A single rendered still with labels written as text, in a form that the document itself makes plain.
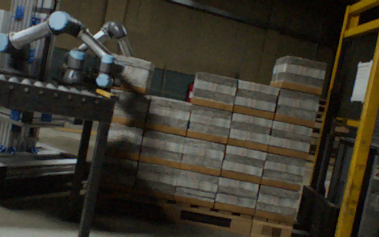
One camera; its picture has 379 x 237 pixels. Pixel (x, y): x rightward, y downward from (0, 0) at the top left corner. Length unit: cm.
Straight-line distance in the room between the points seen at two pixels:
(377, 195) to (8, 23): 288
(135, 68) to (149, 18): 695
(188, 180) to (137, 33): 704
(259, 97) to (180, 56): 715
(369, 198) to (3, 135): 260
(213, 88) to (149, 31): 698
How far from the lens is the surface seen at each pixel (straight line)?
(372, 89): 301
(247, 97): 296
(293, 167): 307
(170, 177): 298
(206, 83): 292
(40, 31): 278
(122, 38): 346
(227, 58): 1052
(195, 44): 1017
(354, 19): 379
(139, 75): 292
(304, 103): 304
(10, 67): 301
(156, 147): 294
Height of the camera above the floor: 91
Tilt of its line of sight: 3 degrees down
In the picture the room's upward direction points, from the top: 11 degrees clockwise
